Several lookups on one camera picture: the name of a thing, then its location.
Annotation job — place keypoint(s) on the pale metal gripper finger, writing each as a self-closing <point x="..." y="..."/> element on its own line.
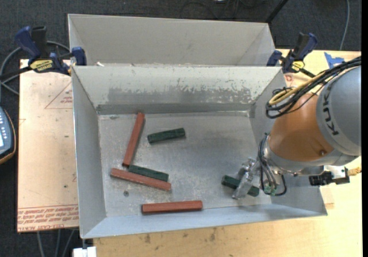
<point x="243" y="188"/>

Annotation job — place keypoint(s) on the dark green flat block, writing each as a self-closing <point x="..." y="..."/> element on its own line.
<point x="228" y="182"/>
<point x="166" y="135"/>
<point x="152" y="173"/>

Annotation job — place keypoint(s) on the grey metal bin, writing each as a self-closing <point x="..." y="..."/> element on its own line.
<point x="201" y="158"/>

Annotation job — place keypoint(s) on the red-brown flat block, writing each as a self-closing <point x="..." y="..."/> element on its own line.
<point x="172" y="207"/>
<point x="141" y="179"/>
<point x="134" y="139"/>

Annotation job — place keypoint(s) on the brown cardboard board, red print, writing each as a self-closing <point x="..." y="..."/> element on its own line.
<point x="46" y="149"/>

